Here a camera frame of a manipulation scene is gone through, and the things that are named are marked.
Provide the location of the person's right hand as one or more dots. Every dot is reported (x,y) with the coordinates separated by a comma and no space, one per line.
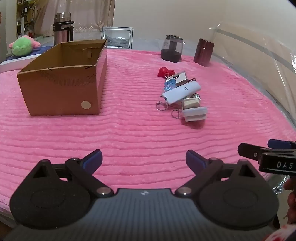
(291,199)

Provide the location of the flat white box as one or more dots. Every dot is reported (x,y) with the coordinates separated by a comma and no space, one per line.
(13,63)

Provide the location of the grey plastic-covered mattress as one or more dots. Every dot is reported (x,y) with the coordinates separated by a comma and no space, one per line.
(145,44)

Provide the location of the maroon thermos jar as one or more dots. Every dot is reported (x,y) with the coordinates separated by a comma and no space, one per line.
(203,52)

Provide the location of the plastic-wrapped headboard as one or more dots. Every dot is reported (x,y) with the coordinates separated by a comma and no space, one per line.
(254,53)

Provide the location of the white power bank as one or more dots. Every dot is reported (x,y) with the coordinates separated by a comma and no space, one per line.
(181,92)

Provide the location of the red cat figurine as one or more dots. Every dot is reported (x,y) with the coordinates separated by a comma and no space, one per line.
(163,71)

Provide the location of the glass teapot with dark tea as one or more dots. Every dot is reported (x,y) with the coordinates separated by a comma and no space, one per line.
(171,52)

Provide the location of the blue printed packet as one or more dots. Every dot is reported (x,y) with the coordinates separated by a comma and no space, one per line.
(168,87)

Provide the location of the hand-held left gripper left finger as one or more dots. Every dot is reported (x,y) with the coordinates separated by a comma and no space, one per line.
(92,160)

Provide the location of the silver picture frame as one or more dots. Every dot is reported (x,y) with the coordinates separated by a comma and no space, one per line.
(118,38)

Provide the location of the green pink plush toy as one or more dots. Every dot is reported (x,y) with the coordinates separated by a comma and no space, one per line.
(22,46)

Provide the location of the pink steel vacuum flask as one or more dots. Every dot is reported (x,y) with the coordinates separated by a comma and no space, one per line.
(62,30)

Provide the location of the wooden bookshelf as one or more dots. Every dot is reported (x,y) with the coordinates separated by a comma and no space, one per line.
(24,16)

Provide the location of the blue folded cloth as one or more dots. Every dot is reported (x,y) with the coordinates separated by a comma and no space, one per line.
(45,48)

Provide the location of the white plug adapter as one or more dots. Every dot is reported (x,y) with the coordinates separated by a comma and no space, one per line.
(194,113)

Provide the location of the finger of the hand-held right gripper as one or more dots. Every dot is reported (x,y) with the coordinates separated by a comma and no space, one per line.
(278,143)
(248,151)

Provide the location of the brown cardboard box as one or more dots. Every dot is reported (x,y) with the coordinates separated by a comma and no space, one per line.
(57,92)

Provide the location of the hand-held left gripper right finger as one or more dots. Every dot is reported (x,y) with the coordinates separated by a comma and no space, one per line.
(195,162)

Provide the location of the beige lace curtain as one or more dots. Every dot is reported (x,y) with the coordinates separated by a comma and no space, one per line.
(92,14)

